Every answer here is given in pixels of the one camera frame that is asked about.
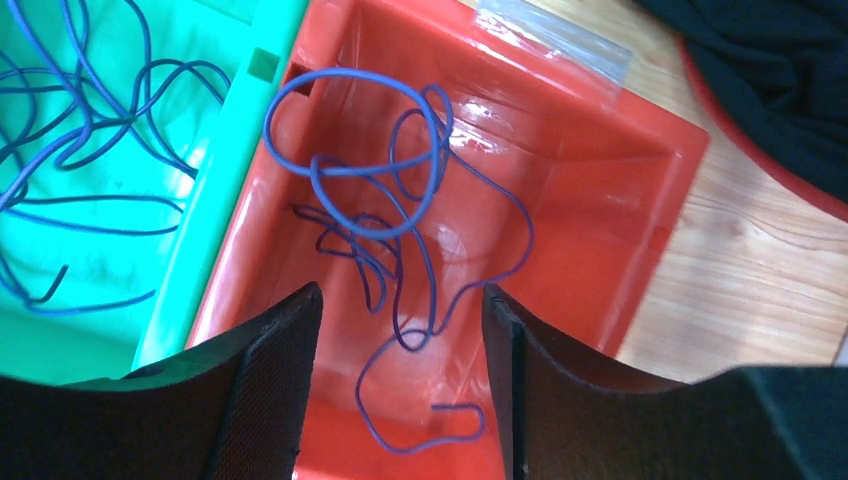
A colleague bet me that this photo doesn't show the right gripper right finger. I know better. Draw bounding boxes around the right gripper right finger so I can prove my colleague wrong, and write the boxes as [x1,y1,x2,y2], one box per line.
[482,285,847,479]

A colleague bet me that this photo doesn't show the black t-shirt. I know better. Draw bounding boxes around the black t-shirt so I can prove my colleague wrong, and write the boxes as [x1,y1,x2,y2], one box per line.
[640,1,847,201]

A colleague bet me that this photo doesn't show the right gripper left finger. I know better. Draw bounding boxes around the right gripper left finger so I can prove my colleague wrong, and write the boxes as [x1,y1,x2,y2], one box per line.
[1,282,323,479]

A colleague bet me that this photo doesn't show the clear tape strip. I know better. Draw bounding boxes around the clear tape strip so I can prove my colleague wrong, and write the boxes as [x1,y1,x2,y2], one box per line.
[475,1,633,91]

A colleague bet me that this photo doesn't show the green plastic bin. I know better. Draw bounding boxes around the green plastic bin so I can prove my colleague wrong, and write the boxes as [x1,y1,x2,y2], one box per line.
[1,1,306,385]

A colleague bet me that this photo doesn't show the red plastic bin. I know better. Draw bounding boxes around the red plastic bin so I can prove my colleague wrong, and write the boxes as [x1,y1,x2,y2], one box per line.
[189,1,708,479]

